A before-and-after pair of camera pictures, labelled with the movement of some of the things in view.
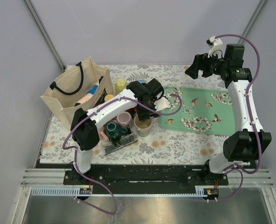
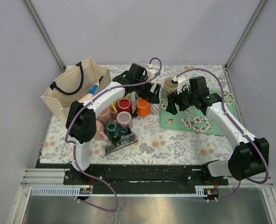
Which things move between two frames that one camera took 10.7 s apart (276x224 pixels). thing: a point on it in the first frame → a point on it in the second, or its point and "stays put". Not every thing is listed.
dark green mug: (114, 132) stays put
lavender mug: (124, 118) stays put
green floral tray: (204, 111) stays put
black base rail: (144, 179) stays put
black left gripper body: (145, 113) → (145, 88)
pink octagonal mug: (103, 135) stays put
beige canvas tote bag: (84, 87) stays put
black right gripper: (200, 61) → (171, 99)
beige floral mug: (143, 128) → (168, 85)
